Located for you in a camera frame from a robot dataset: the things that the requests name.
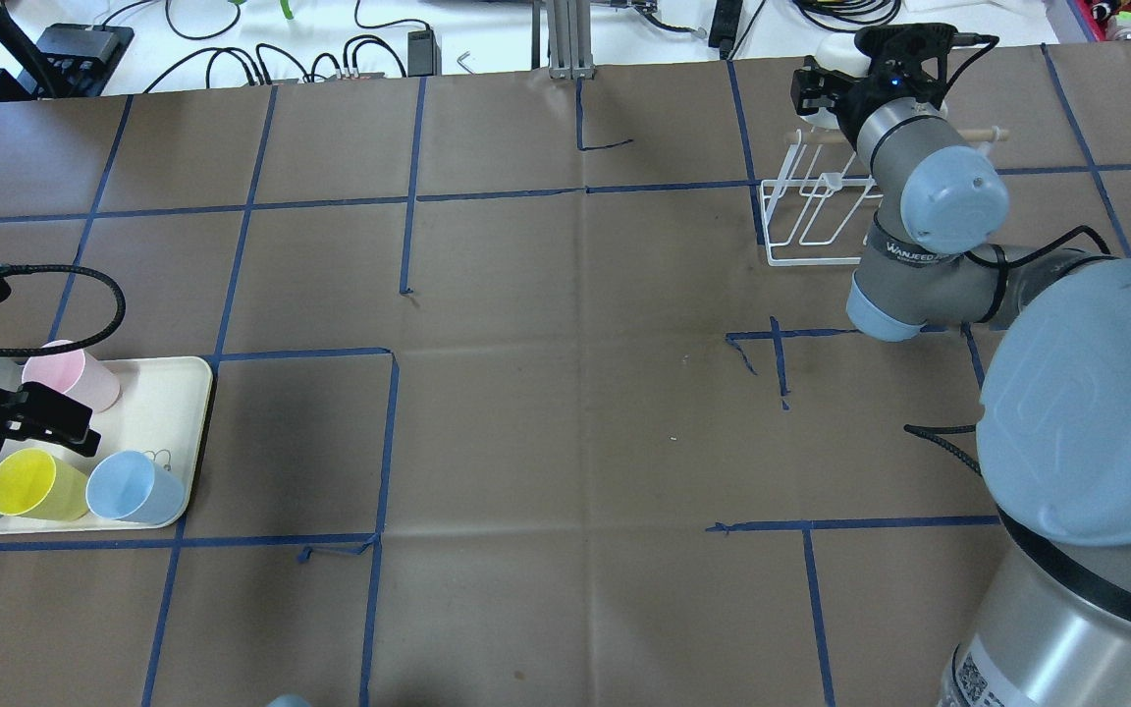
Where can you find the cream rabbit tray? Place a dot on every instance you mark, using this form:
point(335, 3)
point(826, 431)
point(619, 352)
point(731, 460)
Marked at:
point(162, 410)

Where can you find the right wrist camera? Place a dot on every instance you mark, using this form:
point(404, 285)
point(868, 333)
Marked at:
point(815, 90)

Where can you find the yellow cup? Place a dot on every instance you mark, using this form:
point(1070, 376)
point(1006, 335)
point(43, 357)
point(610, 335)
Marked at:
point(35, 484)

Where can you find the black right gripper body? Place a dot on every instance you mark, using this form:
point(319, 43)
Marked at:
point(861, 99)

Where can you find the black power adapter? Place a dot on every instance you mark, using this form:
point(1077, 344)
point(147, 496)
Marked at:
point(422, 53)

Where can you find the white wire cup rack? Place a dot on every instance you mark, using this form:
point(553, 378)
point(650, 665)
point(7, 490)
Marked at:
point(821, 201)

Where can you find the light blue cup near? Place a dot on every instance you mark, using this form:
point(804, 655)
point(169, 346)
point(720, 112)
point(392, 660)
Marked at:
point(134, 487)

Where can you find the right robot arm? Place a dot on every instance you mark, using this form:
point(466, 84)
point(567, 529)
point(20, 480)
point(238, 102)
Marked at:
point(1054, 442)

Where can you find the pink cup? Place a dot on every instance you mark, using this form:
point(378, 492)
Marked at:
point(78, 376)

